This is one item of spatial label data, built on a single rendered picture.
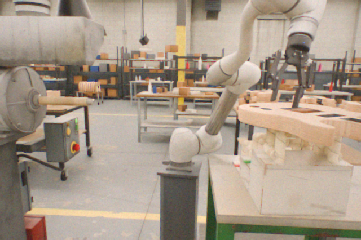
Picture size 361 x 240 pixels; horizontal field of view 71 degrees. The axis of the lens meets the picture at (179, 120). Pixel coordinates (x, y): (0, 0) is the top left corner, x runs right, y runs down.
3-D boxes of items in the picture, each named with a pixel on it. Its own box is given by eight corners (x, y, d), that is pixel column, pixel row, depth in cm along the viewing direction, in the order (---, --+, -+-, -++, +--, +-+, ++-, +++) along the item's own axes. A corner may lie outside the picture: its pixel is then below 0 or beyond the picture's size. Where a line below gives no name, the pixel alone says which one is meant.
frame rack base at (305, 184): (260, 216, 80) (265, 164, 77) (247, 192, 95) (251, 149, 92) (346, 217, 81) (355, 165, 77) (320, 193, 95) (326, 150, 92)
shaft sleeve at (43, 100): (40, 94, 97) (44, 100, 100) (37, 101, 96) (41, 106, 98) (87, 96, 97) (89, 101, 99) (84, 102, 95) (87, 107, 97)
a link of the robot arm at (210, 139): (186, 142, 191) (210, 139, 201) (194, 159, 182) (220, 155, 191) (227, 53, 140) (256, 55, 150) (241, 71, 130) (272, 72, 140)
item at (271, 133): (266, 154, 86) (269, 127, 84) (263, 151, 89) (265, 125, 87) (276, 154, 86) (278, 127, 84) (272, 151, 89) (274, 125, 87)
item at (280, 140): (275, 163, 78) (278, 133, 76) (271, 159, 81) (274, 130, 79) (285, 163, 78) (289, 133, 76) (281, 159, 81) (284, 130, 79)
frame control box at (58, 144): (12, 177, 120) (5, 123, 115) (39, 160, 141) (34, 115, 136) (62, 178, 119) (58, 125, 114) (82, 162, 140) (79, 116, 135)
